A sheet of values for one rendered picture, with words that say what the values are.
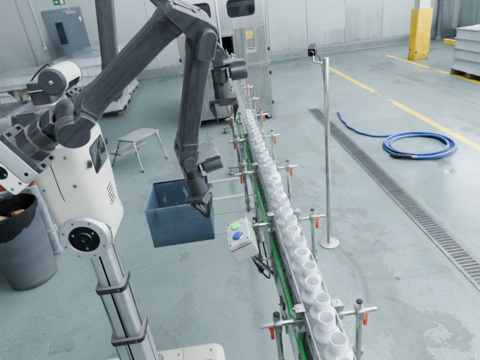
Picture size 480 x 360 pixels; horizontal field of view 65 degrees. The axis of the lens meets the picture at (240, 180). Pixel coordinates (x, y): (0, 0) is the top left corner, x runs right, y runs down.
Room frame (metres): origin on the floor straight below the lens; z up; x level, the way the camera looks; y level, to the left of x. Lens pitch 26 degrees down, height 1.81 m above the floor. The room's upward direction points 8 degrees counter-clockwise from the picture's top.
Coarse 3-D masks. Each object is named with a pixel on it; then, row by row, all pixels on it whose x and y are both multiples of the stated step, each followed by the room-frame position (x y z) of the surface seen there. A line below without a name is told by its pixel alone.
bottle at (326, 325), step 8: (320, 312) 0.61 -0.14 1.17; (328, 312) 0.61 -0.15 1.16; (320, 320) 0.60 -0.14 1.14; (328, 320) 0.61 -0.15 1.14; (320, 328) 0.58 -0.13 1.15; (328, 328) 0.57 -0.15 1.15; (336, 328) 0.59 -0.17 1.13; (320, 336) 0.58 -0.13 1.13; (328, 336) 0.57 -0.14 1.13; (320, 344) 0.57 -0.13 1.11; (320, 352) 0.57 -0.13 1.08
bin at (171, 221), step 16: (208, 176) 1.86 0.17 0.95; (160, 192) 1.88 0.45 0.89; (176, 192) 1.88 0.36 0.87; (160, 208) 1.58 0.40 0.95; (176, 208) 1.58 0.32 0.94; (192, 208) 1.58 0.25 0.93; (160, 224) 1.58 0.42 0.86; (176, 224) 1.58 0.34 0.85; (192, 224) 1.58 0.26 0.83; (208, 224) 1.58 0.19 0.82; (160, 240) 1.58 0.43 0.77; (176, 240) 1.58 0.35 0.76; (192, 240) 1.58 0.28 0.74
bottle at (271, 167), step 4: (268, 164) 1.38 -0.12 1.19; (272, 164) 1.38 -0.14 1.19; (268, 168) 1.35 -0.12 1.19; (272, 168) 1.34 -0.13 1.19; (268, 172) 1.35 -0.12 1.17; (272, 172) 1.35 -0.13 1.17; (276, 172) 1.36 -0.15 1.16; (264, 176) 1.36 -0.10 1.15; (268, 176) 1.34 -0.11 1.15; (280, 176) 1.35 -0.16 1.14; (264, 180) 1.35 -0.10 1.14; (268, 180) 1.34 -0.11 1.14; (280, 180) 1.34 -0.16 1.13; (268, 184) 1.33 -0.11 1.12
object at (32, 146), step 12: (36, 120) 0.88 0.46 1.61; (12, 132) 0.88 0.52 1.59; (24, 132) 0.86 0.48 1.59; (36, 132) 0.86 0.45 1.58; (12, 144) 0.84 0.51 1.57; (24, 144) 0.85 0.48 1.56; (36, 144) 0.85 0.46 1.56; (48, 144) 0.86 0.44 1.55; (24, 156) 0.84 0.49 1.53; (36, 156) 0.85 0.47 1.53; (48, 156) 0.90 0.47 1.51; (36, 168) 0.84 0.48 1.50
